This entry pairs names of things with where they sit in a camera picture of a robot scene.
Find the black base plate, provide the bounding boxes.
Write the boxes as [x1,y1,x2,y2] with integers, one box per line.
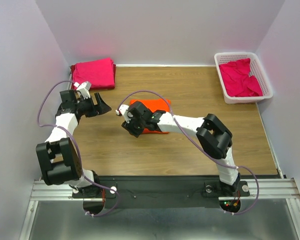
[39,175,251,210]

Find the crumpled pink t shirt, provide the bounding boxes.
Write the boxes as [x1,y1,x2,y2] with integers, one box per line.
[219,58,263,98]

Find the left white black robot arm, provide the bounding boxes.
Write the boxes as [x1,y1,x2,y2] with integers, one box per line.
[35,89,111,198]

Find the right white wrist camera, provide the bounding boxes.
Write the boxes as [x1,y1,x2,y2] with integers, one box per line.
[115,104,133,123]

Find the aluminium frame rail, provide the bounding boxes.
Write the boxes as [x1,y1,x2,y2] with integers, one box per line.
[18,67,300,240]

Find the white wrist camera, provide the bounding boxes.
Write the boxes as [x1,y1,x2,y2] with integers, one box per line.
[73,81,92,99]
[115,104,133,123]

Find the orange t shirt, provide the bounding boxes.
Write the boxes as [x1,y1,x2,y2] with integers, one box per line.
[129,99,170,134]

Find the pink plastic basket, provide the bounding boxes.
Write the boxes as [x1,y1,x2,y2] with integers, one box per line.
[214,52,273,104]

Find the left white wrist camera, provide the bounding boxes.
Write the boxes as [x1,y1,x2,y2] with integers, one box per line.
[73,81,92,99]

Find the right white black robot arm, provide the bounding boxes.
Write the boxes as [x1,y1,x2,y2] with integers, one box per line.
[116,101,241,195]

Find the folded dark red t shirt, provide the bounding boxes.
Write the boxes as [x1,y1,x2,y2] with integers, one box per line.
[69,62,117,92]

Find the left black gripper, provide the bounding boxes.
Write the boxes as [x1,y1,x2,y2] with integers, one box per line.
[75,92,112,118]

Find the folded pink t shirt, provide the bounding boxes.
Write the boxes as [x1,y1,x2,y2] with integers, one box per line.
[72,57,115,90]

